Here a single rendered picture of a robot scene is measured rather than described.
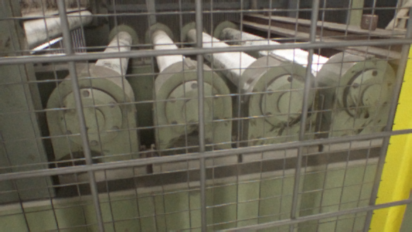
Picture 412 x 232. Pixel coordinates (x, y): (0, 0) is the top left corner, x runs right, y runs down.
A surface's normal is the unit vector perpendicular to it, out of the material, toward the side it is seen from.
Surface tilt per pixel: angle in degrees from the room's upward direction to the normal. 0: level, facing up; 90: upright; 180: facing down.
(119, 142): 90
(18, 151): 90
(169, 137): 90
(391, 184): 90
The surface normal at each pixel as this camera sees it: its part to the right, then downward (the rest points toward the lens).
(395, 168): -0.98, 0.09
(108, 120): 0.20, 0.35
